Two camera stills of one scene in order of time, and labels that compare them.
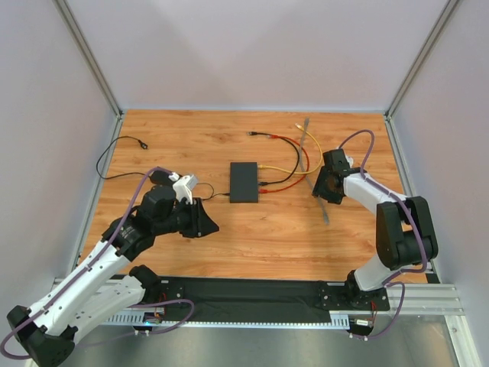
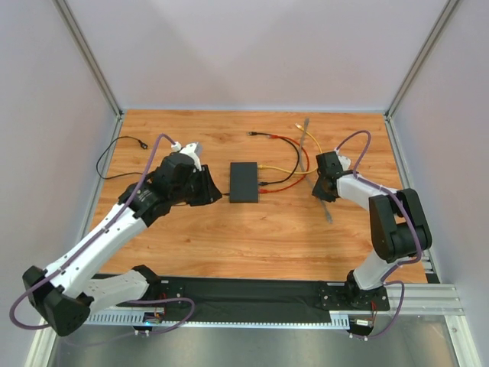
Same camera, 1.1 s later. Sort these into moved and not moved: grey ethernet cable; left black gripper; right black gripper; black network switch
Moved: left black gripper
Not moved: grey ethernet cable; black network switch; right black gripper
